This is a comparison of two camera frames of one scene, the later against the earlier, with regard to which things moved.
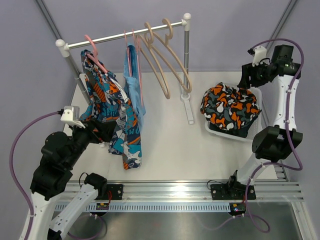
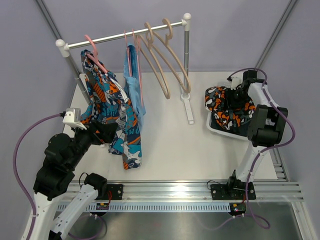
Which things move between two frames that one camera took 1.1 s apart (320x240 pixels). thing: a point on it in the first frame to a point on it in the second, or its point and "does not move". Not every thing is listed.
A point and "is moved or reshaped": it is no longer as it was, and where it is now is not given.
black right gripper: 248,70 to 231,102
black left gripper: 105,130 does not move
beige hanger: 149,36 does not move
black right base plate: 234,191 does not move
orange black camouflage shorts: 228,107 is moved or reshaped
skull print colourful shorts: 107,97 does not move
